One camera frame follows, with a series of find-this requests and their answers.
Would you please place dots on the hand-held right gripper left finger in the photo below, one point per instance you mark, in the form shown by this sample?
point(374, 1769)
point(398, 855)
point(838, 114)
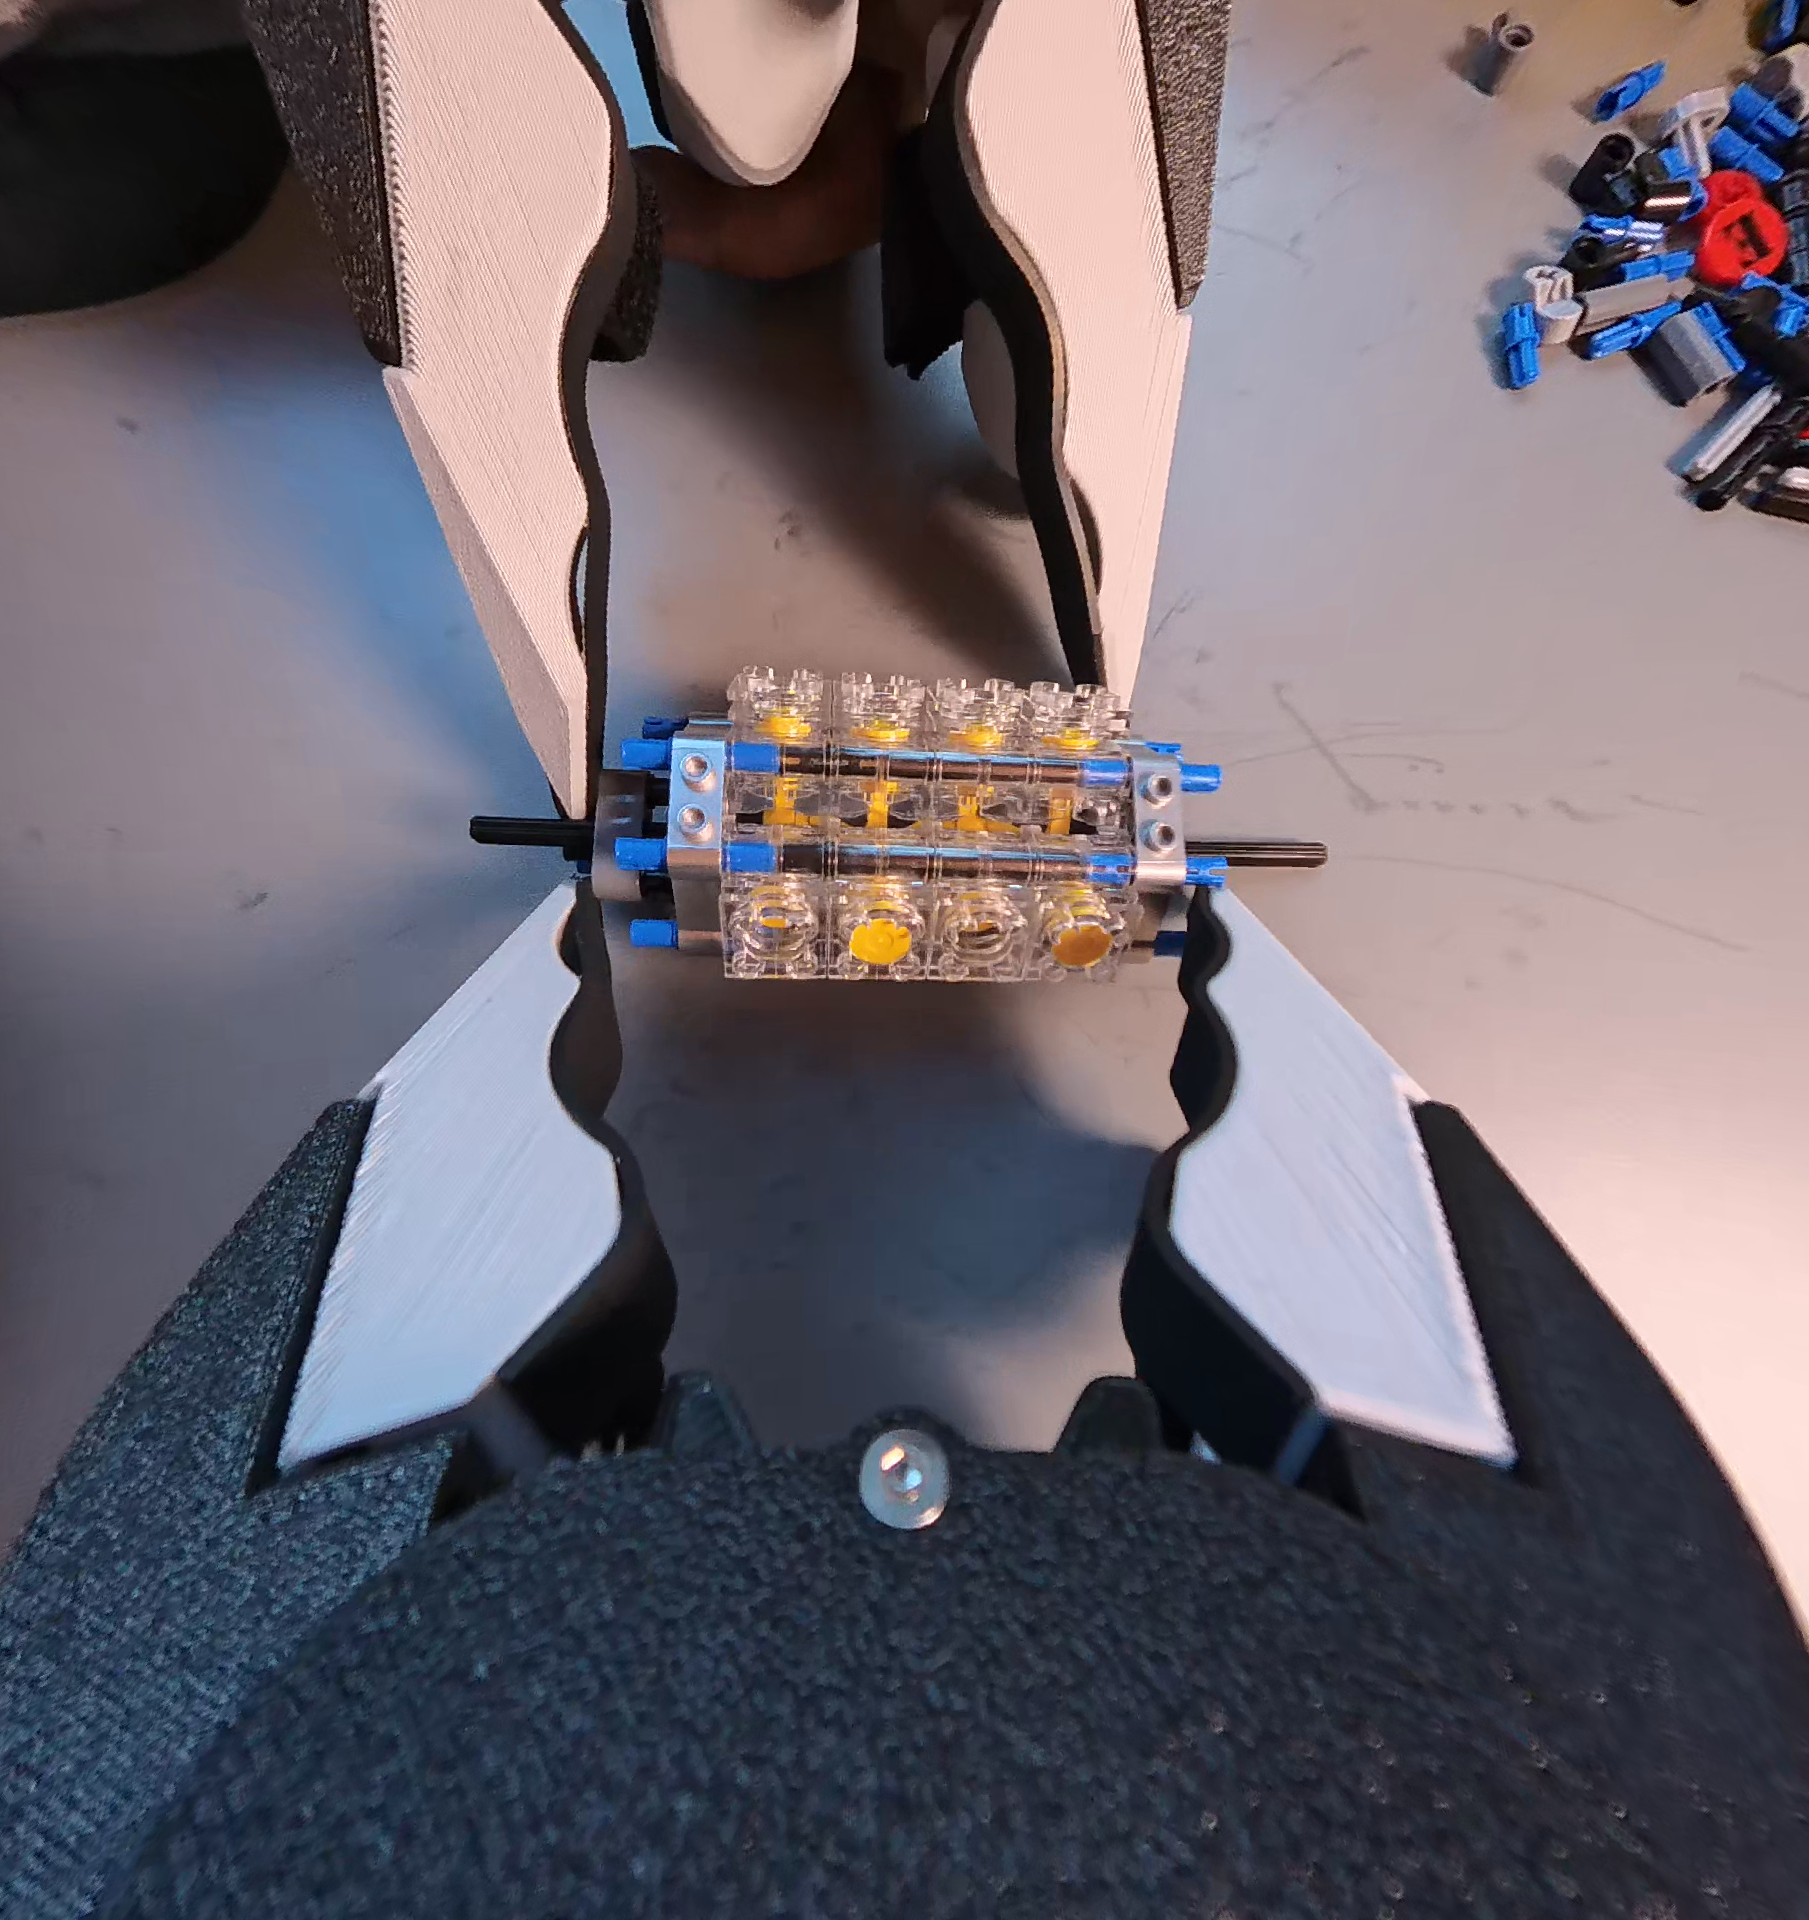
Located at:
point(455, 1246)

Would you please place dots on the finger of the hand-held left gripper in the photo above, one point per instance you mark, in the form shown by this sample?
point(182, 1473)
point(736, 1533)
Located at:
point(1099, 375)
point(498, 375)

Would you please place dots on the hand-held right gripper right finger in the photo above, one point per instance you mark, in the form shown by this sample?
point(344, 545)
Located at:
point(1325, 1246)

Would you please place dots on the transparent toy engine block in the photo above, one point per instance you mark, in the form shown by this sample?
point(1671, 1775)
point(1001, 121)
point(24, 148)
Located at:
point(906, 902)

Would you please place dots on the person's left hand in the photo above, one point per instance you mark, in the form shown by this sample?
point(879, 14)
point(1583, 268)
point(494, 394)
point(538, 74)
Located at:
point(769, 231)

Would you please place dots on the dark grey toy connector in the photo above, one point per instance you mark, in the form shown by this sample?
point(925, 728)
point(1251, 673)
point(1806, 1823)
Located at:
point(1504, 49)

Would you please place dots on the blue toy pin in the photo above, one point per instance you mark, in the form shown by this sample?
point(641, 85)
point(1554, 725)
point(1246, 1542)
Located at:
point(1628, 90)

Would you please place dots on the pile of mixed toy parts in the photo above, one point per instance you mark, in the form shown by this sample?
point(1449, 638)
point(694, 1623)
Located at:
point(1728, 225)

